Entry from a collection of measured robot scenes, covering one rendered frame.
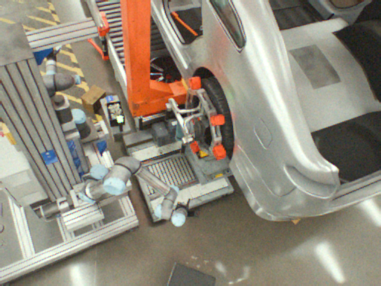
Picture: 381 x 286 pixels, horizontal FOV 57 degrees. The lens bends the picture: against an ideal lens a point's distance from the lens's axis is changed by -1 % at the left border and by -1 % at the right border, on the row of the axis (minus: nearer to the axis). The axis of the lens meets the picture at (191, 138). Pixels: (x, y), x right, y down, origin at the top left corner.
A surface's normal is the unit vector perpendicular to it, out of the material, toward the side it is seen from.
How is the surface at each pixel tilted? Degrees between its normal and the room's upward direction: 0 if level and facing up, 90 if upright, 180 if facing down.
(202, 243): 0
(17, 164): 0
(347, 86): 22
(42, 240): 0
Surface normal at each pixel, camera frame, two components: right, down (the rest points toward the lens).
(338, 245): 0.11, -0.52
